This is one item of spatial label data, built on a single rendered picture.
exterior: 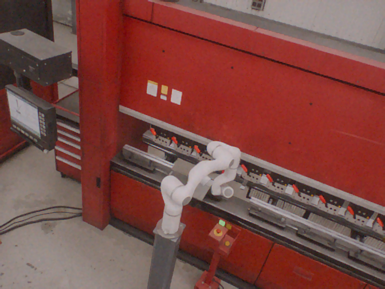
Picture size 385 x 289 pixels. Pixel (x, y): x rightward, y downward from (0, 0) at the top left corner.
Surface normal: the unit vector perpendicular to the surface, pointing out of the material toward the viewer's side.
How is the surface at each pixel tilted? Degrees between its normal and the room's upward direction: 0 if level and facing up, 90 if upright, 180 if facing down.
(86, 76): 90
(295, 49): 90
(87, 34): 90
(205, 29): 90
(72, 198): 0
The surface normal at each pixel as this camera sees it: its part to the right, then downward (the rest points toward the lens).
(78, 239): 0.15, -0.80
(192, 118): -0.41, 0.48
